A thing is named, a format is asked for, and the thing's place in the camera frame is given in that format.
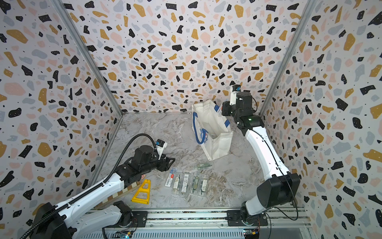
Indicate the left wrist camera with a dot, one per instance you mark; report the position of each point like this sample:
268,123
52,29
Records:
160,146

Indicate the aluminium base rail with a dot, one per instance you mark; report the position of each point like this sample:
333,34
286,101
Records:
205,223

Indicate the brown checkered chess board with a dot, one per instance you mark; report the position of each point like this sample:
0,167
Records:
111,199

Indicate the green compass set horizontal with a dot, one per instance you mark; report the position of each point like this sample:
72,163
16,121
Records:
204,166

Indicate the green compass set case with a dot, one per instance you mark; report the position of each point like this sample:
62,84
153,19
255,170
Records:
195,184

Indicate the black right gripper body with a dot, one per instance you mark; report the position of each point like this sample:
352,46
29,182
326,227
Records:
230,111

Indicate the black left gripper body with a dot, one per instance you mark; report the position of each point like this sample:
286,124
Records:
155,164

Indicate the yellow plastic triangular stand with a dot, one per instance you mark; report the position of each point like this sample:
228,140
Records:
142,196

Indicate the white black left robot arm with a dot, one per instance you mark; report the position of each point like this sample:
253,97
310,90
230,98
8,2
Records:
70,219

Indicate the clear compass set rightmost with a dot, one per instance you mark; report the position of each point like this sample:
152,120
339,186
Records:
204,186

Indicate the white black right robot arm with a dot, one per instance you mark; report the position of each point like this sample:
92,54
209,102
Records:
280,185

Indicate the white canvas bag blue handles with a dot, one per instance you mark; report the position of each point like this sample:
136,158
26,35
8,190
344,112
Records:
212,130

